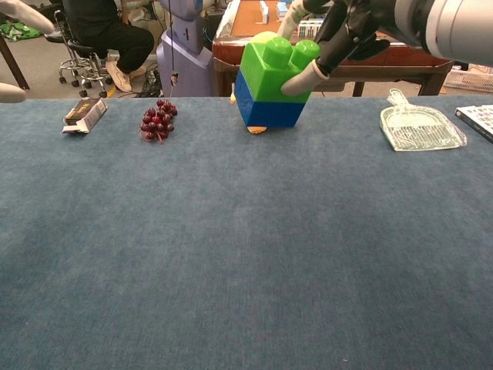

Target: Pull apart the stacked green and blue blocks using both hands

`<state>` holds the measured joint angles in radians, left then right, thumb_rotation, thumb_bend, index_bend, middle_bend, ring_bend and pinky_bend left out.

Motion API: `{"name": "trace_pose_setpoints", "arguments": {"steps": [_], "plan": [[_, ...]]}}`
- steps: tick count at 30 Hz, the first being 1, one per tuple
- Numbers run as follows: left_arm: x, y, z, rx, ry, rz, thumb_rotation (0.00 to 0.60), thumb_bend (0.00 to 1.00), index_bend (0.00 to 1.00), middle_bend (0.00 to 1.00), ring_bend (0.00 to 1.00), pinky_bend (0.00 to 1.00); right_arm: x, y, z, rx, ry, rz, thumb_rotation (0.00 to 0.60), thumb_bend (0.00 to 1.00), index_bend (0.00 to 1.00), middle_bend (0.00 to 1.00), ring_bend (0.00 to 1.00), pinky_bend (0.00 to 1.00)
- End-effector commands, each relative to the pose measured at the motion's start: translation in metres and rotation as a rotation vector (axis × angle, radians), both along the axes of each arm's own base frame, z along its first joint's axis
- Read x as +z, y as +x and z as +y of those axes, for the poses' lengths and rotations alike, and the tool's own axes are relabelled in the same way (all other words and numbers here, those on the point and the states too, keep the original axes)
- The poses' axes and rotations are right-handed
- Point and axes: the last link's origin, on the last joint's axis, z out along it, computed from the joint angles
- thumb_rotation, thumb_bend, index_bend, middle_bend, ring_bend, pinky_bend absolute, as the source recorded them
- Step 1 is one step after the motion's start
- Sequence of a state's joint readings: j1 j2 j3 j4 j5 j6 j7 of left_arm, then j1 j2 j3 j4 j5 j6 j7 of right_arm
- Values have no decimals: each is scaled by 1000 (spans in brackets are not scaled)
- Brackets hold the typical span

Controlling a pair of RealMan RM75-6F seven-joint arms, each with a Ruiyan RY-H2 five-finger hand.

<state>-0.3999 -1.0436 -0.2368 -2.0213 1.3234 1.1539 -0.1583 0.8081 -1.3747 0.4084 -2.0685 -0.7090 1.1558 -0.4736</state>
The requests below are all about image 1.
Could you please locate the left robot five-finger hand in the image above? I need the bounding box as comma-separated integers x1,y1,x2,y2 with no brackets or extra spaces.
0,0,55,104

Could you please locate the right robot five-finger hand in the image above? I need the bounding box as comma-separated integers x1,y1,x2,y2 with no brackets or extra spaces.
277,0,397,96

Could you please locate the green toy brick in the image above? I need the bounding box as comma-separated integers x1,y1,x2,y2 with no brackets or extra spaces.
239,31,322,104

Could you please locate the blue toy brick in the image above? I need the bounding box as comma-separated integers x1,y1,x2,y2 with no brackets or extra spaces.
233,69,309,130

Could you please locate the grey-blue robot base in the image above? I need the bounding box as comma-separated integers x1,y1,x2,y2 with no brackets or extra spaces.
156,0,213,98

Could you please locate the green bag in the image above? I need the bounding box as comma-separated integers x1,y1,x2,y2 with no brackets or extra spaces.
0,22,42,42

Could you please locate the brown mahjong table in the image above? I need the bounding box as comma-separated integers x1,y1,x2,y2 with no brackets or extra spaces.
212,0,455,98

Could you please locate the chrome swivel stool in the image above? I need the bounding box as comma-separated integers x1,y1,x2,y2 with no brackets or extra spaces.
44,9,115,98

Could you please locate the seated person in black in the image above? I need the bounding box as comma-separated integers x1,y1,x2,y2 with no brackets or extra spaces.
61,0,155,93

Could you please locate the black carton box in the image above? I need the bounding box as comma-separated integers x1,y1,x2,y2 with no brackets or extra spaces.
61,96,109,135

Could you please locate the clear plastic dustpan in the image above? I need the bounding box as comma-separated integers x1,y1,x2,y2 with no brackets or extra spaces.
379,88,468,152

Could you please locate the white plastic basket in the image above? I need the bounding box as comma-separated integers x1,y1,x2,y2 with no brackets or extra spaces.
442,68,493,93

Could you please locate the white booklet with red prints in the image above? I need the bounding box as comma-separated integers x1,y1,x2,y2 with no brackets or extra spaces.
454,104,493,144

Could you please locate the dark red grape bunch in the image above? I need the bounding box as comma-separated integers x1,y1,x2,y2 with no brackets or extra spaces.
139,99,179,144

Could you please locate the blue felt table cloth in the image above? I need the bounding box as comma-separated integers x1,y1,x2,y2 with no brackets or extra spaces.
0,95,493,370

